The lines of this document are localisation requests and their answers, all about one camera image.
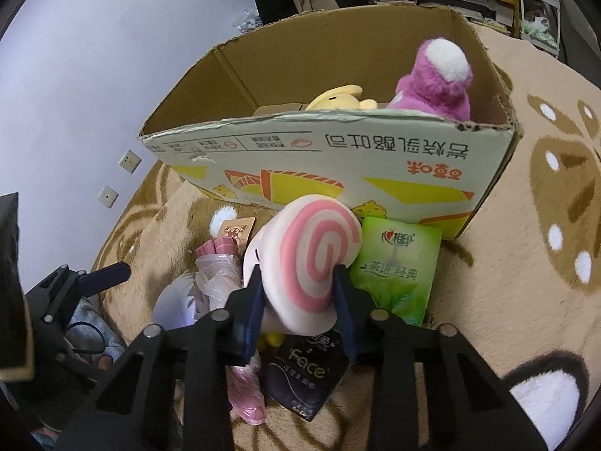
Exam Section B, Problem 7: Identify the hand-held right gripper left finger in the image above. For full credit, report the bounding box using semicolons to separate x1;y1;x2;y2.
61;264;269;451

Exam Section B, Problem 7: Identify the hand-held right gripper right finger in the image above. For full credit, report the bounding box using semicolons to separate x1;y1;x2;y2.
331;265;551;451

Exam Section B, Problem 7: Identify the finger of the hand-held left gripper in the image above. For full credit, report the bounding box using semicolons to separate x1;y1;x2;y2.
24;262;132;326
49;350;113;388

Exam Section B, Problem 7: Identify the pink swirl plush toy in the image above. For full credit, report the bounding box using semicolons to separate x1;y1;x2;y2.
242;194;363;346

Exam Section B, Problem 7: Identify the printed cardboard box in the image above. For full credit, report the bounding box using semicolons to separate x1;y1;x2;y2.
137;5;522;241

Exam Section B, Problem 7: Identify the grey-blue cloth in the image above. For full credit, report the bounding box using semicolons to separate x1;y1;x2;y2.
66;297;127;365

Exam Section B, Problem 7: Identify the pink toy in plastic bag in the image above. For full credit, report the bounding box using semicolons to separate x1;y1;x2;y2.
194;236;269;427

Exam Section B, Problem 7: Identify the green tissue pack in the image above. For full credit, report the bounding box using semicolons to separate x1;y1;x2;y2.
350;216;443;328

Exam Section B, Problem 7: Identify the black tissue pack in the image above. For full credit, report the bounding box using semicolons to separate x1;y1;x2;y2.
260;331;349;422

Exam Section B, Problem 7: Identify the brown paper hang tag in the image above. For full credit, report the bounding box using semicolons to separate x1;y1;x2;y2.
217;216;257;251

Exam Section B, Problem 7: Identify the beige printed blanket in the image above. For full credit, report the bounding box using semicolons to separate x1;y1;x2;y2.
94;23;601;451

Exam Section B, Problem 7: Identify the yellow plush toy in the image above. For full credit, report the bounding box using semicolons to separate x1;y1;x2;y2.
304;83;379;112

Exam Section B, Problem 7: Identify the purple plush toy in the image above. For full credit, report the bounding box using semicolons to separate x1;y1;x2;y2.
389;38;473;121

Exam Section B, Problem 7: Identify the clear plastic bag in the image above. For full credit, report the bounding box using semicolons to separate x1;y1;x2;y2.
231;8;264;33

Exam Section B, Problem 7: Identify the black cable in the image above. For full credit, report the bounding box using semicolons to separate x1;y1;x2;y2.
68;322;106;355

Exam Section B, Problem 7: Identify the white wire rack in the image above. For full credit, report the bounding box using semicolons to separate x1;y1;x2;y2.
516;0;563;59

